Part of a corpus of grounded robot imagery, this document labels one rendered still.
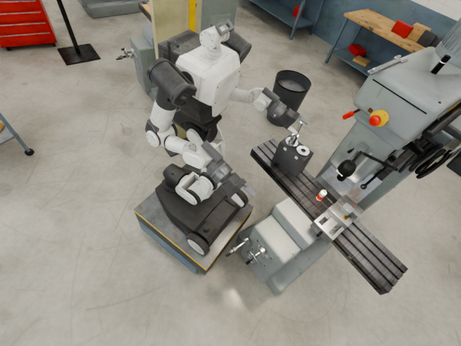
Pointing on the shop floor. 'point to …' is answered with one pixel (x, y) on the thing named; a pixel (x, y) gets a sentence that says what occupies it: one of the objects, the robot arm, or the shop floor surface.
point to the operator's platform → (159, 223)
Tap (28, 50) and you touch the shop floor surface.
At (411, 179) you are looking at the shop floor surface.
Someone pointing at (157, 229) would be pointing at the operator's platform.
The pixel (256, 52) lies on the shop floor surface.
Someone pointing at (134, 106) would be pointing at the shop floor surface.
